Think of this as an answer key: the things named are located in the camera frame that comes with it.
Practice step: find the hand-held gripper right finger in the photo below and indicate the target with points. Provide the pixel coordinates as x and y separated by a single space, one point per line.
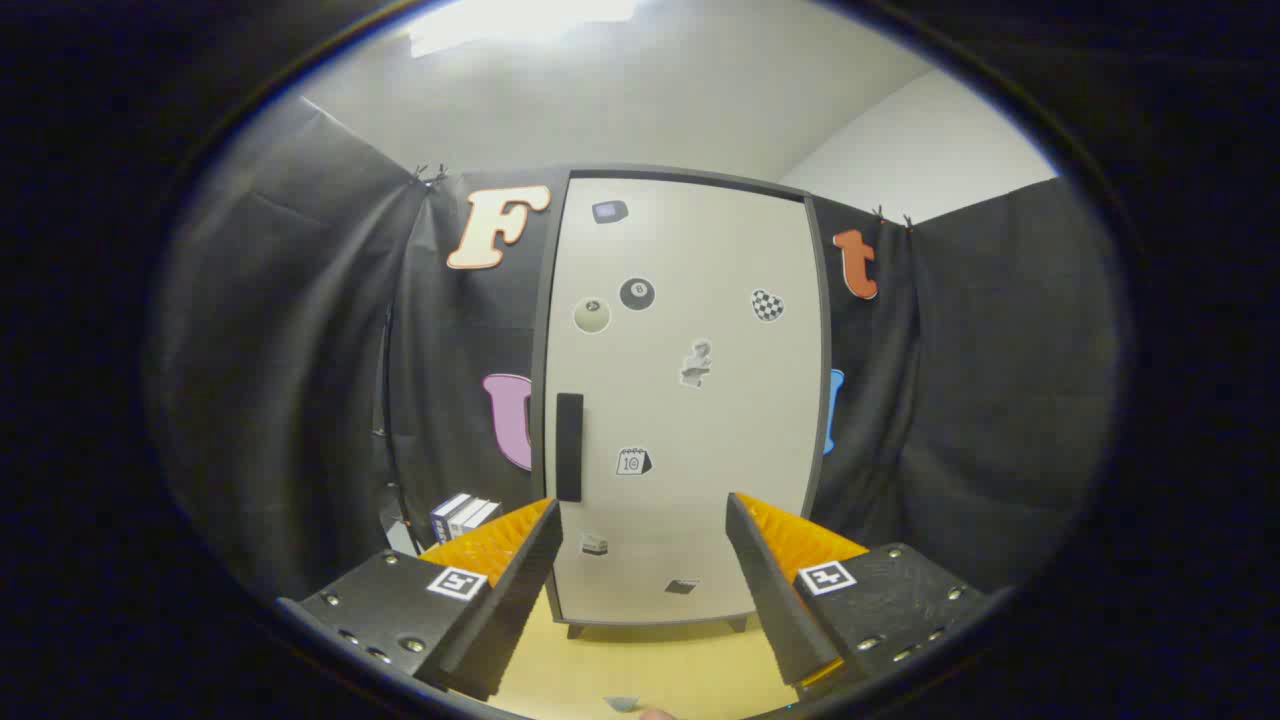
775 600

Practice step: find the white book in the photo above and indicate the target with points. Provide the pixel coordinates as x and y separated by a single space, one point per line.
468 513

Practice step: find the white cabinet door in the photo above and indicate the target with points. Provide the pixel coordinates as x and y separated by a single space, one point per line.
700 450

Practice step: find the black backdrop cloth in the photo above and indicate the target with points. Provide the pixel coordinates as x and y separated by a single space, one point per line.
300 350

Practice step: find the dark grey cabinet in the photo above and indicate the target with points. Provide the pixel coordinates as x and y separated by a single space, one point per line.
541 330

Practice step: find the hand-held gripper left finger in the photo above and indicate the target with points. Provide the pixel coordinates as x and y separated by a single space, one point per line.
510 610

